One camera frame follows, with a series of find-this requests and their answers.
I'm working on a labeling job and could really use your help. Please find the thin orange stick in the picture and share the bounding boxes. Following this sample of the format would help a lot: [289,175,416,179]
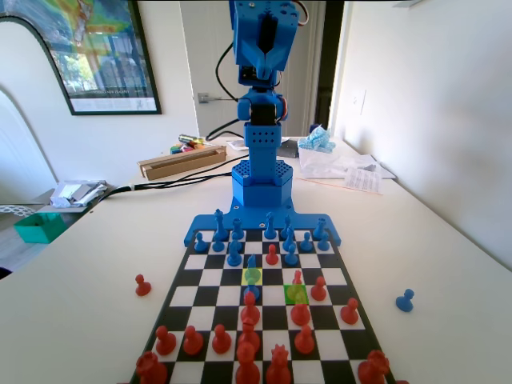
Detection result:
[294,177,350,190]

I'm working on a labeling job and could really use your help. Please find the long cardboard box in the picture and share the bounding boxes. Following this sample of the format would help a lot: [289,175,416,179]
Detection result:
[137,144,228,182]

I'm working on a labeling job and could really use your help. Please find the framed map poster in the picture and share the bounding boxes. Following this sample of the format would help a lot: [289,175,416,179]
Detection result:
[38,0,163,117]

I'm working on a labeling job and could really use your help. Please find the dark grey pad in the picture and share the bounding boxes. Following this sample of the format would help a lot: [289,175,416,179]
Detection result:
[278,139,302,159]

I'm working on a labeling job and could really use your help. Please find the colourful marker set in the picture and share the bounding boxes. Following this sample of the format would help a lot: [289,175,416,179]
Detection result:
[169,142,203,156]

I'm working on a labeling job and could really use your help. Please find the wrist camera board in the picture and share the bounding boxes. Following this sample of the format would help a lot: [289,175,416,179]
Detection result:
[238,65,281,88]

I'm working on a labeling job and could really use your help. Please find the white perforated bowl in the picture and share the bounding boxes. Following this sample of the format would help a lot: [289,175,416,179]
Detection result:
[0,202,32,220]

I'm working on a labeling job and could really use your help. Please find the red white servo wires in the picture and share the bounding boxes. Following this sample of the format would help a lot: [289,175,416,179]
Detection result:
[296,0,312,27]

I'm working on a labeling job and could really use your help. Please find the white paper sheets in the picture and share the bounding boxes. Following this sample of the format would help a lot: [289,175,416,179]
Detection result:
[298,150,398,197]

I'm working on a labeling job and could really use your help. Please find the black table cable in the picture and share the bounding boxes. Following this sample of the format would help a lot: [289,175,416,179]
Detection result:
[94,158,251,203]
[131,170,235,191]

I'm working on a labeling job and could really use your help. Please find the white arched panel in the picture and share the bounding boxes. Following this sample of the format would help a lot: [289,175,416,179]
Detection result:
[0,15,74,121]

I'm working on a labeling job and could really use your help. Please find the blue white plastic bag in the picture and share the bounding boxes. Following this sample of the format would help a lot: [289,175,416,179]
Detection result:
[297,125,335,154]

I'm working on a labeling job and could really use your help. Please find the green plastic box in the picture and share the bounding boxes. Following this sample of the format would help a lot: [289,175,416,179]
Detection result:
[13,210,68,245]

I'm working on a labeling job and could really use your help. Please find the black white chessboard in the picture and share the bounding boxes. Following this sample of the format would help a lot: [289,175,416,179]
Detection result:
[130,228,397,384]

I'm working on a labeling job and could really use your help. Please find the silver door handle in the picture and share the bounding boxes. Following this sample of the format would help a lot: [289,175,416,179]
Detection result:
[197,91,238,105]

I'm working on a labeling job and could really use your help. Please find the printed paper sheet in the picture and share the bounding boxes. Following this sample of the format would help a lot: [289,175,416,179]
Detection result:
[342,166,386,197]

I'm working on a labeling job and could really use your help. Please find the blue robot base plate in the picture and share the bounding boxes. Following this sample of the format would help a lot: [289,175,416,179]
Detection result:
[182,195,344,248]

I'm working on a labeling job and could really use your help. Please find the white door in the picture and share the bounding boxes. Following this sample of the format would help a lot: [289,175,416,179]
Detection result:
[179,0,326,139]

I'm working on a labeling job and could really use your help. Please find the blue chess king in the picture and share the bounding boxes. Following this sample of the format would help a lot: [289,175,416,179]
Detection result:
[213,208,226,243]

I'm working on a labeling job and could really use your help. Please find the red chess queen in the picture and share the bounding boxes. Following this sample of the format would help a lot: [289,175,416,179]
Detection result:
[265,343,291,384]

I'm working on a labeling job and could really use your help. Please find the grey paper pile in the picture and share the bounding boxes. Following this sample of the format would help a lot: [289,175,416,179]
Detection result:
[48,178,110,209]

